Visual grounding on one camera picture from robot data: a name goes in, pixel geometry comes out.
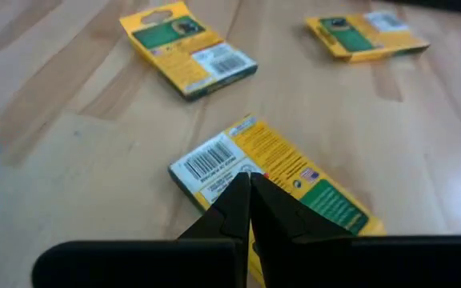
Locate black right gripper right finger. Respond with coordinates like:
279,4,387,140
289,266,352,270
249,172,461,288

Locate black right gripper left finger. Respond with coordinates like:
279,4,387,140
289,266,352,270
31,171,252,288

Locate yellow crayon box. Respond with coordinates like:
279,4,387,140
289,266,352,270
168,114,387,287
118,0,259,101
304,10,431,64

